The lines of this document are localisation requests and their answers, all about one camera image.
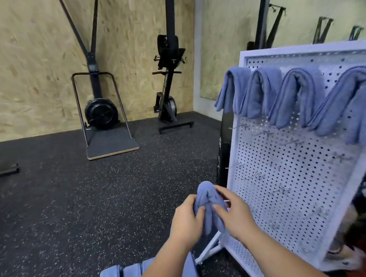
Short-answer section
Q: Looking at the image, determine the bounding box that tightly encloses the person's right hand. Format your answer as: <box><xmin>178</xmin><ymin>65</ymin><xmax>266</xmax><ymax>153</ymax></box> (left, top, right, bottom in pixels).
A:
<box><xmin>211</xmin><ymin>182</ymin><xmax>260</xmax><ymax>246</ymax></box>

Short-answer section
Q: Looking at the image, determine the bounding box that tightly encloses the person's left hand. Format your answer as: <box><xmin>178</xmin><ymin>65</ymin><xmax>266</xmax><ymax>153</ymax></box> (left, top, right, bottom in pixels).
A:
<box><xmin>165</xmin><ymin>193</ymin><xmax>210</xmax><ymax>253</ymax></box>

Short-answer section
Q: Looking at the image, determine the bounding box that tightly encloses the plain blue towel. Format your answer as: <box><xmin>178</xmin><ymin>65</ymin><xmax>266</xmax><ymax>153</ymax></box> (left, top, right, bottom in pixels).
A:
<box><xmin>235</xmin><ymin>64</ymin><xmax>287</xmax><ymax>120</ymax></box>
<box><xmin>120</xmin><ymin>261</ymin><xmax>145</xmax><ymax>277</ymax></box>
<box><xmin>177</xmin><ymin>251</ymin><xmax>201</xmax><ymax>277</ymax></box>
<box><xmin>211</xmin><ymin>65</ymin><xmax>257</xmax><ymax>116</ymax></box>

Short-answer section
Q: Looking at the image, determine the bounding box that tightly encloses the white perforated metal rack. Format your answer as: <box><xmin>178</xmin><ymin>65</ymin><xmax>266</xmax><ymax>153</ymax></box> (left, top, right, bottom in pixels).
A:
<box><xmin>173</xmin><ymin>38</ymin><xmax>366</xmax><ymax>277</ymax></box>

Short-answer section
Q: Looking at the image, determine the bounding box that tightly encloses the person's right forearm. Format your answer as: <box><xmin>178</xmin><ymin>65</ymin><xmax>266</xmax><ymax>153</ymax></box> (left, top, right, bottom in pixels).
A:
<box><xmin>240</xmin><ymin>223</ymin><xmax>332</xmax><ymax>277</ymax></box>

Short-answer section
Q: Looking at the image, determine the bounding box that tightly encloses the person's left forearm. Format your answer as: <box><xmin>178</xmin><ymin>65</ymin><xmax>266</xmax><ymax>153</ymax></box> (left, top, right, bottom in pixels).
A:
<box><xmin>119</xmin><ymin>236</ymin><xmax>200</xmax><ymax>277</ymax></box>

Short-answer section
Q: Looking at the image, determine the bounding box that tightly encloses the black printed punching bag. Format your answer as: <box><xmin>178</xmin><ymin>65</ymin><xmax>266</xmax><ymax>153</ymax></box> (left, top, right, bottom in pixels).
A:
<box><xmin>209</xmin><ymin>108</ymin><xmax>242</xmax><ymax>187</ymax></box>

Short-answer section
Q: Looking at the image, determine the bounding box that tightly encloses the black upright exercise machine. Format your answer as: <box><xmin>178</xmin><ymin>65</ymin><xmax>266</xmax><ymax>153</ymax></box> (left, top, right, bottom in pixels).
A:
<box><xmin>142</xmin><ymin>0</ymin><xmax>196</xmax><ymax>134</ymax></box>

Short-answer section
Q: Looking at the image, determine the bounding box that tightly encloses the black ski trainer wooden-edged platform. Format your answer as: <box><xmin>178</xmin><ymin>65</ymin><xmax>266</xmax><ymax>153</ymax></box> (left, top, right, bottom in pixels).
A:
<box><xmin>63</xmin><ymin>0</ymin><xmax>141</xmax><ymax>162</ymax></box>

